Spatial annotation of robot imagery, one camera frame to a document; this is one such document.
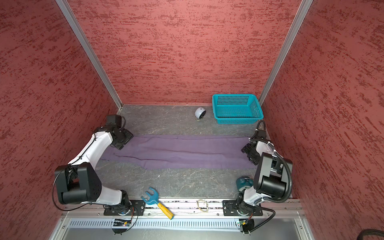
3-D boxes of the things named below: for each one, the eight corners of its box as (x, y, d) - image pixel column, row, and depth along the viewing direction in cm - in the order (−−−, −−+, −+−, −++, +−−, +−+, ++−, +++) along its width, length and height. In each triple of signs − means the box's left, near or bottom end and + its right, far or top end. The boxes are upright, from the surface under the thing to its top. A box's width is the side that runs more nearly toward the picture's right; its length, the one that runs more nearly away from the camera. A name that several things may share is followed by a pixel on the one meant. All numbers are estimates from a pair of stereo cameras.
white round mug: (194, 118, 115) (194, 110, 107) (199, 114, 118) (200, 105, 111) (199, 122, 113) (199, 114, 105) (204, 117, 116) (205, 109, 109)
